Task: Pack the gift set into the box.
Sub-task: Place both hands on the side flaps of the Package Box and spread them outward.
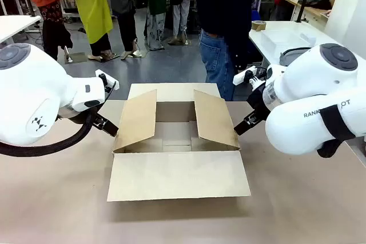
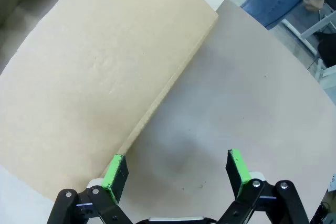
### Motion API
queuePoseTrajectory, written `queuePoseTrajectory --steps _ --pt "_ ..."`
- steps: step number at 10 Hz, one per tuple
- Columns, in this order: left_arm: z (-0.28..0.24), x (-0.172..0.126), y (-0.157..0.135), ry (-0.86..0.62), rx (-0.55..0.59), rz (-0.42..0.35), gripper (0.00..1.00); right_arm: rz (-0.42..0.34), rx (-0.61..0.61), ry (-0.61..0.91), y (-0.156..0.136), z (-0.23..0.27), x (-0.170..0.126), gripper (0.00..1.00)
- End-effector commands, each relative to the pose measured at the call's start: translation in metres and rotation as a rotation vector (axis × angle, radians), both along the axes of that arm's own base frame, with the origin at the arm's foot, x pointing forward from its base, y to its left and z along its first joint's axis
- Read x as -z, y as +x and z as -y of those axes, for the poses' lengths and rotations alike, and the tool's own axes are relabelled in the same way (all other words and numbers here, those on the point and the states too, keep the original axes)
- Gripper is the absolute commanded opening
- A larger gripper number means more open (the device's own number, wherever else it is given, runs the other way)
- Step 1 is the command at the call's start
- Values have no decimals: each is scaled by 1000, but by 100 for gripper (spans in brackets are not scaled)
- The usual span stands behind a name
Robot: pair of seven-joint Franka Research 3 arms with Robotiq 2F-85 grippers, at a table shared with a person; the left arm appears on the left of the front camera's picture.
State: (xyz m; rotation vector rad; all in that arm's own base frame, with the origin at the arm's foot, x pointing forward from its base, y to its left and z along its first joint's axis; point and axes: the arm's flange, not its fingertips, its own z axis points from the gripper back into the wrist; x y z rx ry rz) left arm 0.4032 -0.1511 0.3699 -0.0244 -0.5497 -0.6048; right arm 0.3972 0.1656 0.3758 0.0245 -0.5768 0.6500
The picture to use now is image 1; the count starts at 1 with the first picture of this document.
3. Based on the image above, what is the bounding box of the clear plastic bin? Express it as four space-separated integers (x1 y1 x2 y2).
259 29 312 57

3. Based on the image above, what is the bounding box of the wooden board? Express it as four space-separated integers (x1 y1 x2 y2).
285 0 330 19

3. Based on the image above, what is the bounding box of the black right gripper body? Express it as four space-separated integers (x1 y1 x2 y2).
246 82 270 121

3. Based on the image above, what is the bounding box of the white side table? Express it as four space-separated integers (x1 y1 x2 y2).
0 14 42 45

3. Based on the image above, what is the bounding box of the brown cardboard box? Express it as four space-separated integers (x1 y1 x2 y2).
106 82 252 202

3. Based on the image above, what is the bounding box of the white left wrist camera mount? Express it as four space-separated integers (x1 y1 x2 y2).
94 69 120 93

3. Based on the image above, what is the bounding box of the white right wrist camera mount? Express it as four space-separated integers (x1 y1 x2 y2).
233 66 268 86

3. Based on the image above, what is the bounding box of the person in grey jacket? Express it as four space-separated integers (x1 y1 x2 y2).
109 0 144 60

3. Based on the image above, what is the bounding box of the black cable hose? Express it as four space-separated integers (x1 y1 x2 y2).
0 111 98 158

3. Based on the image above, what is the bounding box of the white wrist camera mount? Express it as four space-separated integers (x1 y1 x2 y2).
94 69 120 93
233 66 268 86

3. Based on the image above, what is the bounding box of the brown tape roll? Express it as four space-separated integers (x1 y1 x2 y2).
251 20 267 32

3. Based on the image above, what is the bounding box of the grey round device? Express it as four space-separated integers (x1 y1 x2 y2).
279 46 312 68

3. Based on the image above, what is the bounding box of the person in yellow apron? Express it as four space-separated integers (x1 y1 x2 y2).
65 0 119 62

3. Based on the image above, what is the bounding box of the person in orange top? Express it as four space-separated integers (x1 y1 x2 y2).
27 0 73 61

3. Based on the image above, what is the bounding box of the person's left forearm dark sleeve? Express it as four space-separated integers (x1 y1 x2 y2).
232 18 254 73

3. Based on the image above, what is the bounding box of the person in grey trousers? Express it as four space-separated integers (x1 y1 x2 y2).
166 0 198 46

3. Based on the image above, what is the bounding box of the black strap on arm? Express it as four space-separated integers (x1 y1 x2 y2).
316 105 356 159

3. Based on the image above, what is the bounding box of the person in green apron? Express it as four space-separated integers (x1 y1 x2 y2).
142 0 170 51

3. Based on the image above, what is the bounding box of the person in dark sweater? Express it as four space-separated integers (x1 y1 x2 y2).
195 0 254 102

